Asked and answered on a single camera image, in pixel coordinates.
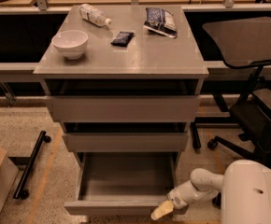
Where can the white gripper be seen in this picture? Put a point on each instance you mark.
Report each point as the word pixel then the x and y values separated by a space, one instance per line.
pixel 177 199

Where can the grey bottom drawer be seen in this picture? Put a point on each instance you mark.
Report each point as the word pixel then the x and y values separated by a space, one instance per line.
pixel 111 184

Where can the grey drawer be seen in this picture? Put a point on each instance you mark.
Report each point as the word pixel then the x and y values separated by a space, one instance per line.
pixel 125 142
pixel 123 109
pixel 111 184

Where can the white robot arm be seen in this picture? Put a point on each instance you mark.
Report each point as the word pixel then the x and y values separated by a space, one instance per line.
pixel 244 188

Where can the grey middle drawer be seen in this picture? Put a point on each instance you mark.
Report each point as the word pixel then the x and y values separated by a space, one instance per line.
pixel 125 142

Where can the grey drawer cabinet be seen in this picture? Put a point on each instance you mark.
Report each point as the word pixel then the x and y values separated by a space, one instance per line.
pixel 151 65

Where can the grey top drawer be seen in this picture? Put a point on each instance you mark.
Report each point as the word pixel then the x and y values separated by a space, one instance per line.
pixel 123 109

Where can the black table leg bar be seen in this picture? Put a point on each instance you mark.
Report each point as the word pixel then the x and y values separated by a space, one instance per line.
pixel 195 135

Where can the small dark snack packet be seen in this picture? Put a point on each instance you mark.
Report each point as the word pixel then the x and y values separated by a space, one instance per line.
pixel 122 39

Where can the black office chair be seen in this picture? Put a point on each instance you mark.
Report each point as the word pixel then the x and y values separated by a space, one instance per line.
pixel 246 43

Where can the blue chip bag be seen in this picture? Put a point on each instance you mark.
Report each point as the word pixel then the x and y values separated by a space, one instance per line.
pixel 160 21

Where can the white bowl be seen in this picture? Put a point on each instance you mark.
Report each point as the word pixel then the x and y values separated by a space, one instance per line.
pixel 71 43

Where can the clear plastic bottle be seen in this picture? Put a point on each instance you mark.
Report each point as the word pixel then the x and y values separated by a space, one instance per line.
pixel 94 15

